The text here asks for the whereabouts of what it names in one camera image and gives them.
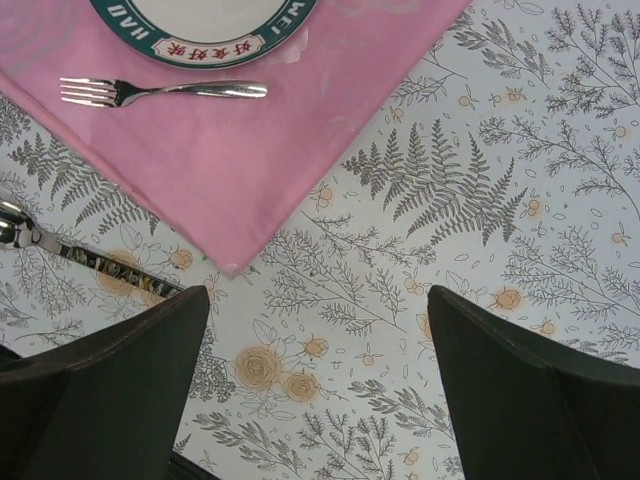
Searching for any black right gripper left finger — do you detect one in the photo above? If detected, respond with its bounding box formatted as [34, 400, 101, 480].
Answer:
[1, 286, 210, 479]

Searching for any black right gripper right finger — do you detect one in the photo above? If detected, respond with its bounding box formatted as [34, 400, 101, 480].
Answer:
[428, 286, 639, 479]

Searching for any patterned handle spoon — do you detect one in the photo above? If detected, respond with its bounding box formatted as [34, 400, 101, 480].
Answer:
[1, 199, 184, 299]

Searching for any silver fork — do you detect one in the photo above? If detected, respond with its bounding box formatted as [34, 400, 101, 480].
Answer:
[60, 77, 269, 108]

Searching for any pink cloth placemat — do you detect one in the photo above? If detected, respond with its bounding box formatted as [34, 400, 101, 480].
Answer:
[1, 1, 465, 274]

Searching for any green rimmed white plate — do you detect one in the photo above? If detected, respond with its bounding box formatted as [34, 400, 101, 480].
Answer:
[91, 0, 317, 69]

